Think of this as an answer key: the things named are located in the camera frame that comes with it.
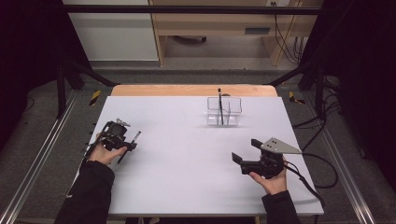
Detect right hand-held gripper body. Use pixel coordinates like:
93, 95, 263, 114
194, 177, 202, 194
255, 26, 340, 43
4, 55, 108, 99
240, 136, 304, 179

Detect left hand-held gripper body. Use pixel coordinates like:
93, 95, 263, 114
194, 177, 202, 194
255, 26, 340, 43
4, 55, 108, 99
100, 118, 132, 153

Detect clear acrylic organizer box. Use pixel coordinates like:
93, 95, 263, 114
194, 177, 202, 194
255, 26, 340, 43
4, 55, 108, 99
206, 96, 244, 127

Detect person's left hand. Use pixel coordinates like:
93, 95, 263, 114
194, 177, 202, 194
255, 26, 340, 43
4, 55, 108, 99
87, 133, 129, 166

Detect person's right hand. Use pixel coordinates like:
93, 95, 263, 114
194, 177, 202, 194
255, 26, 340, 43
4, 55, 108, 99
248, 158, 289, 196

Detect white table board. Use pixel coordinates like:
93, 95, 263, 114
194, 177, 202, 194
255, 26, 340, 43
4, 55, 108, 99
74, 95, 325, 217

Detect wooden table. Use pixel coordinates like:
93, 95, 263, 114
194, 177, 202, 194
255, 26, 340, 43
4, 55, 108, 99
110, 83, 278, 98

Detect white cabinet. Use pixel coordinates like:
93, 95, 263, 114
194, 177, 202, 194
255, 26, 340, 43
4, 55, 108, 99
62, 0, 160, 63

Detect light wooden desk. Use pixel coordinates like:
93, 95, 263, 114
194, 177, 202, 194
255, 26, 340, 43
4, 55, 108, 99
148, 0, 325, 67

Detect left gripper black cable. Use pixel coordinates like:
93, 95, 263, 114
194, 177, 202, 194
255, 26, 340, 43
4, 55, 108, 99
83, 122, 110, 160

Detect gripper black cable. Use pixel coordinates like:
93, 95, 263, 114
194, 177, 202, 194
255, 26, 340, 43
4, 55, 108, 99
281, 152, 339, 209
83, 122, 110, 160

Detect yellow-handled tool left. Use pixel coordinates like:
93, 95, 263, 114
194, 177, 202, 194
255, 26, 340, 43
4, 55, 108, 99
89, 90, 103, 106

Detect yellow-handled tool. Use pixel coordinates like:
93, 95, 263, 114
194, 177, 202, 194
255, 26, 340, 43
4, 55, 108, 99
288, 91, 306, 105
89, 90, 103, 106

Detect yellow-handled tool right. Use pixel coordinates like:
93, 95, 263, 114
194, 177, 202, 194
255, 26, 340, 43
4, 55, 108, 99
288, 91, 306, 105

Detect black floor cables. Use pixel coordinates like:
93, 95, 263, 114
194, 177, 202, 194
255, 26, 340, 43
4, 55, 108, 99
291, 76, 344, 153

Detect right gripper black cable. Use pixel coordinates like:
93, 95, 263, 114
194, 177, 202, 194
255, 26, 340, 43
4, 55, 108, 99
281, 152, 339, 209

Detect black metal frame strut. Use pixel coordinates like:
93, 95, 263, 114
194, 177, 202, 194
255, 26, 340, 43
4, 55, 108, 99
267, 57, 328, 120
55, 57, 120, 119

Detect aluminium floor rail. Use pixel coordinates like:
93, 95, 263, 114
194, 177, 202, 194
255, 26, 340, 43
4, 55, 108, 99
303, 91, 377, 224
0, 90, 80, 224

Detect hanging black cables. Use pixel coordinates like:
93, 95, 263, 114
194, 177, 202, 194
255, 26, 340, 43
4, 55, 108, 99
272, 1, 307, 65

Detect black metal frame crossbar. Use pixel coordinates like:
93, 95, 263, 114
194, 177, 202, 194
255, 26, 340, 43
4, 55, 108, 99
62, 4, 325, 15

